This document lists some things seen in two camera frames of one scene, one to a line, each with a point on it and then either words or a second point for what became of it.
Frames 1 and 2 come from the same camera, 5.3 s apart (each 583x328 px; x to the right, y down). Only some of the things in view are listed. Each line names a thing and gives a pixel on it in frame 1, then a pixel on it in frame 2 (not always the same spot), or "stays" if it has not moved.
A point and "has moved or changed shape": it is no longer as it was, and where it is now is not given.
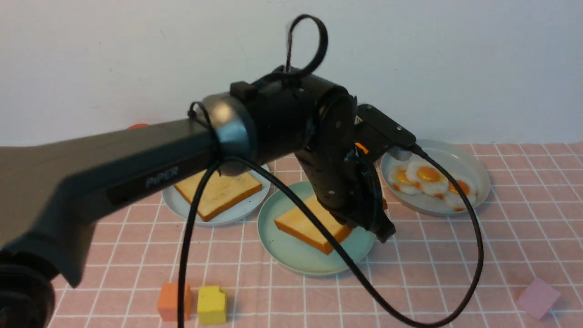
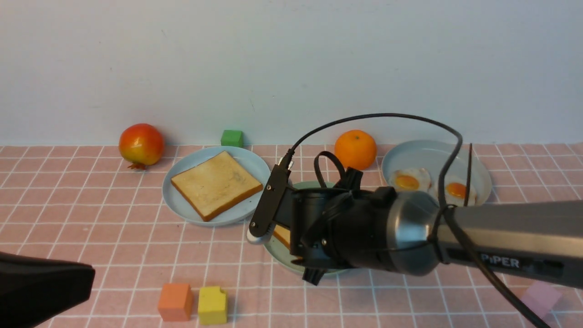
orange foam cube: (167, 302) stays
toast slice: (335, 229) has moved or changed shape
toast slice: (222, 192) stays
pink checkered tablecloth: (516, 260) stays
